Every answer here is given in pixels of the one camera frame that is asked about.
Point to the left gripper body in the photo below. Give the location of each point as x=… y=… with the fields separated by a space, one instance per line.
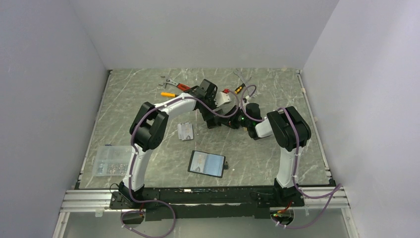
x=207 y=114

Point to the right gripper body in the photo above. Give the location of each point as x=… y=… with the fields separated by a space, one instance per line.
x=240 y=119

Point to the black leather card holder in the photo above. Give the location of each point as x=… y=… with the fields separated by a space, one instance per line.
x=214 y=167

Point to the silver VIP credit card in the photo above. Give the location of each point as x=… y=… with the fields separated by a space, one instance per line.
x=198 y=162

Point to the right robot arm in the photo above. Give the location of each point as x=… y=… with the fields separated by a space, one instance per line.
x=291 y=133

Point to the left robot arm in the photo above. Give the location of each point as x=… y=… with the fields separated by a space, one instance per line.
x=149 y=126

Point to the black yellow small screwdriver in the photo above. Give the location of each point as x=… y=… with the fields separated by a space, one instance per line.
x=239 y=88

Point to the silver open-end wrench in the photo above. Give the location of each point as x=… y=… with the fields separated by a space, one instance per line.
x=245 y=80

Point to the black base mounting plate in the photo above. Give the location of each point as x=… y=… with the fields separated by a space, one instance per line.
x=207 y=202

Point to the clear plastic screw box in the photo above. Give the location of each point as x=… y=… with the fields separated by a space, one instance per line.
x=111 y=161

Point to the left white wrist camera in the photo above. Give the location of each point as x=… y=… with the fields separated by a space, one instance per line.
x=222 y=98

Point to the red handled adjustable wrench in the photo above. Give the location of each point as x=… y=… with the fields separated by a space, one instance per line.
x=169 y=81

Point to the yellow handled screwdriver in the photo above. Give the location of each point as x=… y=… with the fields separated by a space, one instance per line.
x=169 y=95

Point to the aluminium frame rail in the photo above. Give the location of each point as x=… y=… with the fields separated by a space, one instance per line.
x=98 y=201

